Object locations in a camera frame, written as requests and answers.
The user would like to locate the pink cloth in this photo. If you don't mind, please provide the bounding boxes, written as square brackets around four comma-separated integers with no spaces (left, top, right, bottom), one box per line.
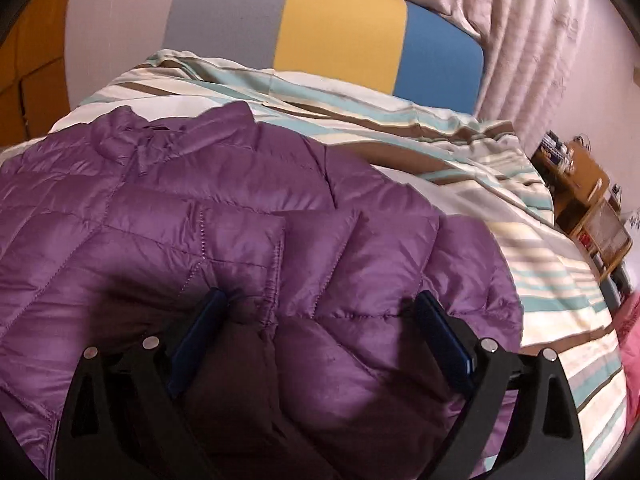
[617,290,640,396]

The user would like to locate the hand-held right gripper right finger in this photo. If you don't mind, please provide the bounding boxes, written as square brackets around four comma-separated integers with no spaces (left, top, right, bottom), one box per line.
[415,290,586,480]

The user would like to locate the row of dark books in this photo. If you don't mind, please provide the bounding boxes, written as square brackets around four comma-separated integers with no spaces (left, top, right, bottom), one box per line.
[541,130,576,173]

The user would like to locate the purple quilted down jacket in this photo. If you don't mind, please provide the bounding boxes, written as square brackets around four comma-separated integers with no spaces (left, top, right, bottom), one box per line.
[0,101,525,480]

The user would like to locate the grey yellow blue headboard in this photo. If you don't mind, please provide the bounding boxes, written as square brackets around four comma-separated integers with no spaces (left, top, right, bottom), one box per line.
[162,0,486,116]

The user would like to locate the striped duvet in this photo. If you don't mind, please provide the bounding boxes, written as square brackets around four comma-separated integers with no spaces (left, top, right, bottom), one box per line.
[47,49,628,480]

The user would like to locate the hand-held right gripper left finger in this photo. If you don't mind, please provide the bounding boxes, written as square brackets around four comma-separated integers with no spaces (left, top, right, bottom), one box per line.
[52,287,231,480]

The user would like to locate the white printed curtain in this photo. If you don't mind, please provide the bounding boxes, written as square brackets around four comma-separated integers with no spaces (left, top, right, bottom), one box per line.
[235,0,593,126]

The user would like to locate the wooden wardrobe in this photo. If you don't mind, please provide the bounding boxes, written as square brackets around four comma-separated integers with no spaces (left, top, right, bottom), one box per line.
[0,0,76,146]

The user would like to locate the wooden nightstand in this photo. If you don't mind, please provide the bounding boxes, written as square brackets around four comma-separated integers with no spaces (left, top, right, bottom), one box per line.
[531,132,633,281]

